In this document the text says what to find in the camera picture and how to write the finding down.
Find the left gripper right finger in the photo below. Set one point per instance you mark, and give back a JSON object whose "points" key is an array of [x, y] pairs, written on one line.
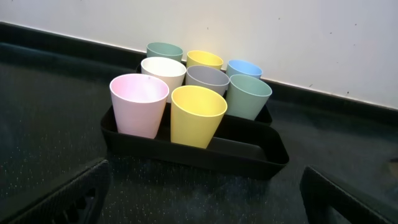
{"points": [[329, 205]]}

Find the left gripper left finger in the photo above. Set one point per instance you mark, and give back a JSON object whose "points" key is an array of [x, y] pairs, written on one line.
{"points": [[62, 202]]}

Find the pink cup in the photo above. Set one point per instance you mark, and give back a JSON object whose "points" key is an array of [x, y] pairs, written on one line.
{"points": [[136, 112]]}

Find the yellow cup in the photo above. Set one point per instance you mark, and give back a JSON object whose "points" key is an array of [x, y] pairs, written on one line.
{"points": [[192, 127], [203, 59]]}

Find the black tray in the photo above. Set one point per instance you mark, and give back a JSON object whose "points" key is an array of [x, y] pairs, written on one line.
{"points": [[233, 155]]}

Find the green cup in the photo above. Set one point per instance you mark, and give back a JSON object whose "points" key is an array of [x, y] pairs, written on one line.
{"points": [[247, 99], [164, 51]]}

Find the blue cup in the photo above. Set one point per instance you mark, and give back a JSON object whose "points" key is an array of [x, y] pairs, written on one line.
{"points": [[244, 68]]}

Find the white cup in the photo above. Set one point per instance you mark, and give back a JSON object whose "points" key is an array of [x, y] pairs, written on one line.
{"points": [[164, 70]]}

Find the grey cup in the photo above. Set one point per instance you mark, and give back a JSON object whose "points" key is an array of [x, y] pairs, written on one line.
{"points": [[206, 79]]}

